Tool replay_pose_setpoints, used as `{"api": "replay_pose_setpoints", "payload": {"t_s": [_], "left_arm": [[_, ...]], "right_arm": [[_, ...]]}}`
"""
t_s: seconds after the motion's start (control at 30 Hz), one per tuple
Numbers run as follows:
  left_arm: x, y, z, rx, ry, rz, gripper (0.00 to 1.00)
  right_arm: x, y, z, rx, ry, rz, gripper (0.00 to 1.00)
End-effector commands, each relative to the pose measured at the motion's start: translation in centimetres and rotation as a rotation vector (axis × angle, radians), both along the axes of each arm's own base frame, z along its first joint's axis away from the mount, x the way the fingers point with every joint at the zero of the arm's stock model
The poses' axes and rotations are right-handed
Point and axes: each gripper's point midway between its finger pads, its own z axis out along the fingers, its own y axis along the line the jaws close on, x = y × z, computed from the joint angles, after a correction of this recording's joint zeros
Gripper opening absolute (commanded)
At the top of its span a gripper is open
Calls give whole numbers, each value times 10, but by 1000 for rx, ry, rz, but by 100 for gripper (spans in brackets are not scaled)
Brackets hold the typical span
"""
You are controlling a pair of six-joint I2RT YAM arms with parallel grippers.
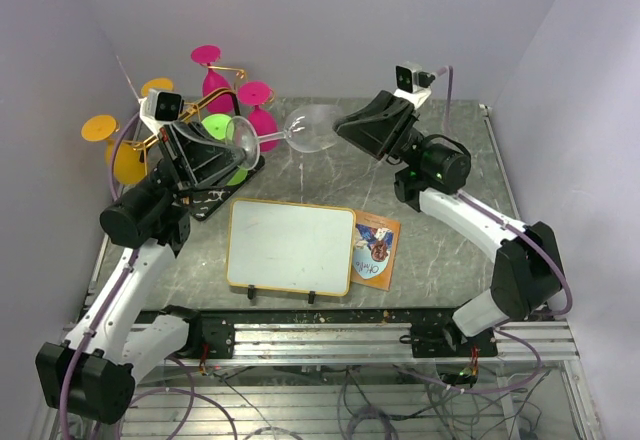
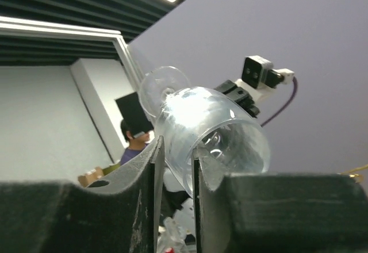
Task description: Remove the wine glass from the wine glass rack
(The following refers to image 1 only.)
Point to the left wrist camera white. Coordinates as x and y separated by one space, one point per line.
162 105

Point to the green wine glass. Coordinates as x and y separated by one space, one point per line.
216 126

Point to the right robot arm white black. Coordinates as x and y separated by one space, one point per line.
527 269

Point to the whiteboard with yellow frame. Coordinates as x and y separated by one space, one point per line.
289 247

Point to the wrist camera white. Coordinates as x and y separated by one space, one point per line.
413 83
162 105

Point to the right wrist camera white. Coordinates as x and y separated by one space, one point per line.
413 83

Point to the pink wine glass back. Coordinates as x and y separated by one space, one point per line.
207 56

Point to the pink wine glass front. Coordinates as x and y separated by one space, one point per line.
256 94

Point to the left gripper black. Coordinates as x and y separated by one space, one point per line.
194 156

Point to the yellow wine glass back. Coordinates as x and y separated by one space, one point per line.
159 83

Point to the orange Othello book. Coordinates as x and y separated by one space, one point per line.
375 241

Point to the yellow wine glass front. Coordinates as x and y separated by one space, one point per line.
130 160

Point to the aluminium mounting rail frame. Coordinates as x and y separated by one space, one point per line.
361 374

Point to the pink wine glass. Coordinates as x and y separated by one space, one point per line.
207 56
256 94

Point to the gold wire glass rack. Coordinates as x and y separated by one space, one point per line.
204 202

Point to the clear wine glass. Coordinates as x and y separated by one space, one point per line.
308 129

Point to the yellow wine glass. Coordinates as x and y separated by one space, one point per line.
130 160
159 83

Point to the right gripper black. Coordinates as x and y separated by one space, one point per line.
372 128

